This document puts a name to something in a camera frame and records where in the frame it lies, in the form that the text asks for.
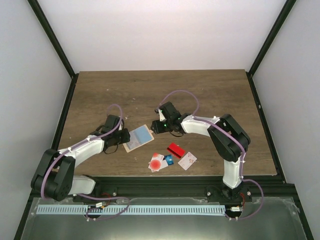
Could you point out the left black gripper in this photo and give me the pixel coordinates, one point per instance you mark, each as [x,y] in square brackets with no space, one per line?
[127,137]

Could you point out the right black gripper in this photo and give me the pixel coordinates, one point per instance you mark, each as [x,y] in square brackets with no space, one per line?
[158,129]

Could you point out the beige leather card holder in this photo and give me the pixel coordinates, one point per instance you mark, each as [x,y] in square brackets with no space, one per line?
[142,133]

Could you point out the red card black stripe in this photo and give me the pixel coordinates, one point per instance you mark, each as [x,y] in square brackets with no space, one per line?
[176,150]

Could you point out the white card red circle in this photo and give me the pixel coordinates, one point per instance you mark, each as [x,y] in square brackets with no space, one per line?
[157,162]

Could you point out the white card pink pattern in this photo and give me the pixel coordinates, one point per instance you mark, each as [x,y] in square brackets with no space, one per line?
[186,161]

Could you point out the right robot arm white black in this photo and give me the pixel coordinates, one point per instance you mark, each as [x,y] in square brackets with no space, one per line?
[229,138]

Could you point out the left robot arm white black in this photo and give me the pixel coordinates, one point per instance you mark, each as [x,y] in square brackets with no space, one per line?
[55,176]

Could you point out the blue white card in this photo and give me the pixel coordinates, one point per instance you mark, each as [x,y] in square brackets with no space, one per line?
[169,159]

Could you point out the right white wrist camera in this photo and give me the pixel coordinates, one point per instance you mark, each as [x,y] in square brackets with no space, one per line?
[162,118]

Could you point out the black aluminium front rail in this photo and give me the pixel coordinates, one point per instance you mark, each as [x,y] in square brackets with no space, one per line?
[208,187]

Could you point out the light blue slotted cable duct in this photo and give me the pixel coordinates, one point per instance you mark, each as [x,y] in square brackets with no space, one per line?
[199,210]

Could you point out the left black frame post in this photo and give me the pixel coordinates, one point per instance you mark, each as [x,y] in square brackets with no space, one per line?
[42,19]

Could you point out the black frame post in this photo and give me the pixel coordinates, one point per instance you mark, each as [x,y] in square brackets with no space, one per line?
[280,20]
[42,19]

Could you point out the right black frame post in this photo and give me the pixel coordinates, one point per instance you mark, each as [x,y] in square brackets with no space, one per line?
[280,20]

